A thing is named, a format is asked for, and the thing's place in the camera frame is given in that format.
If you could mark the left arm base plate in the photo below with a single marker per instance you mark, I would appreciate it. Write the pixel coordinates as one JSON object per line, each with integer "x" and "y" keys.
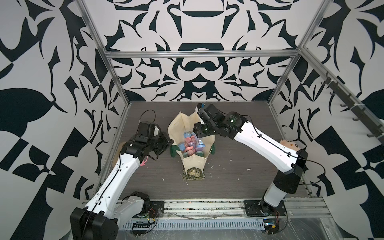
{"x": 154, "y": 208}

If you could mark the light blue hourglass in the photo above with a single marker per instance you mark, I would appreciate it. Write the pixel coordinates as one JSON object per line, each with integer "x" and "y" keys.
{"x": 182, "y": 147}

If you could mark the pink-faced plush doll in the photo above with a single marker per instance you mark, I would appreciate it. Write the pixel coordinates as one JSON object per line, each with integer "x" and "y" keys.
{"x": 290, "y": 144}

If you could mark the blue hourglass back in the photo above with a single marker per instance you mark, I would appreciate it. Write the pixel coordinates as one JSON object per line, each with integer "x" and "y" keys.
{"x": 187, "y": 134}

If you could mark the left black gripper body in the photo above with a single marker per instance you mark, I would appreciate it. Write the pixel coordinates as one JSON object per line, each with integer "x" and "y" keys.
{"x": 159, "y": 145}

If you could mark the cream canvas tote bag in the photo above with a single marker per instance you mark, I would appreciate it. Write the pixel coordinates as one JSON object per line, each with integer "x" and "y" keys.
{"x": 192, "y": 150}

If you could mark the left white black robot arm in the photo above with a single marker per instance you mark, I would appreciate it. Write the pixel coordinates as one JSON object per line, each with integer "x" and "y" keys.
{"x": 102, "y": 217}

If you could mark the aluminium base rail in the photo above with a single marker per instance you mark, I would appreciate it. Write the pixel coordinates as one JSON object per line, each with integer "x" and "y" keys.
{"x": 227, "y": 208}

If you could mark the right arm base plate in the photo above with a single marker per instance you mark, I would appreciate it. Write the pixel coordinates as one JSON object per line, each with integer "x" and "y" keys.
{"x": 258, "y": 208}

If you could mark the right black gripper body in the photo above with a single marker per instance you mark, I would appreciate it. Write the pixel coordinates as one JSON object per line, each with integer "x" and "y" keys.
{"x": 203, "y": 128}

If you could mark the wooden round brush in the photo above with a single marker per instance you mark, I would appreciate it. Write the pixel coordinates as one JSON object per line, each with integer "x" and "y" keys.
{"x": 117, "y": 153}

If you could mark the black wall hook rack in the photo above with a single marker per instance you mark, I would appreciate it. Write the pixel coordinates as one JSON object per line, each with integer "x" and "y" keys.
{"x": 361, "y": 111}

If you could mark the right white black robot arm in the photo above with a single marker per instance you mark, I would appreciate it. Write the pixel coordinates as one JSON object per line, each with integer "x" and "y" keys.
{"x": 289, "y": 163}

